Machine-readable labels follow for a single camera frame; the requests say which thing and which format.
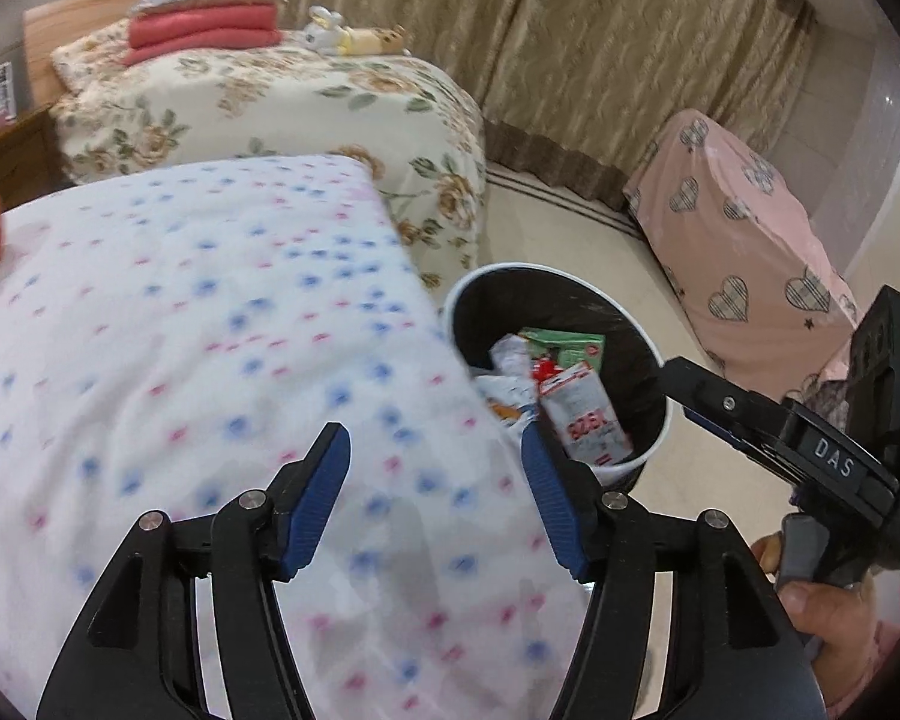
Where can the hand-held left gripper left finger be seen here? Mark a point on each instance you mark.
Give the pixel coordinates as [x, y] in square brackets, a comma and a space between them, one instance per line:
[311, 510]

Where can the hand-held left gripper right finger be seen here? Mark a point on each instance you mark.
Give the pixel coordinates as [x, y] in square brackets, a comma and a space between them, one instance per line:
[559, 510]

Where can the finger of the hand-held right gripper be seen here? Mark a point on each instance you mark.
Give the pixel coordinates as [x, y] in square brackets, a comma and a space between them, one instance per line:
[720, 436]
[727, 405]

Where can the red white carton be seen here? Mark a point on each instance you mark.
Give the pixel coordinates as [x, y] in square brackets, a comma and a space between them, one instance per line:
[585, 412]

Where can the white plastic bag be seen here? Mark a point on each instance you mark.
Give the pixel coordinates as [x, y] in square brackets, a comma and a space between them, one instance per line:
[506, 394]

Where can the green cardboard box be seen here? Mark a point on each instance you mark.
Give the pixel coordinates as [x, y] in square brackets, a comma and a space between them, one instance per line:
[570, 345]

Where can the person's right hand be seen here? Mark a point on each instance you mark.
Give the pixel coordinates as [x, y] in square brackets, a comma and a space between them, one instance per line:
[832, 615]

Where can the pink heart print cloth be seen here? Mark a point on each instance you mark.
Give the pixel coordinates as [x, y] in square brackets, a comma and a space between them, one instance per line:
[735, 240]

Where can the white flower print blanket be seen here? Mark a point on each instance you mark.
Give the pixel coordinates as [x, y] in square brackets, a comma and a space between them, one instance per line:
[195, 352]

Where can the floral bedspread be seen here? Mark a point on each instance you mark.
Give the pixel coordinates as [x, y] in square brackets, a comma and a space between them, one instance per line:
[270, 105]

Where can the beige patterned curtain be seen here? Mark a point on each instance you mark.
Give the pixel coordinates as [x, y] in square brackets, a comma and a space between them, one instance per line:
[532, 30]

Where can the wooden nightstand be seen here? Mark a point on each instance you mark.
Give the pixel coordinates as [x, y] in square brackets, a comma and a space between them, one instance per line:
[15, 157]

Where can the yellow bear plush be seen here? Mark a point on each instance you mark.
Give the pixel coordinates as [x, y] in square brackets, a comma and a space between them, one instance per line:
[375, 41]

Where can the folded pink blanket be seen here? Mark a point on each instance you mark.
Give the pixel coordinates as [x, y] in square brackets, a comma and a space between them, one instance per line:
[202, 30]

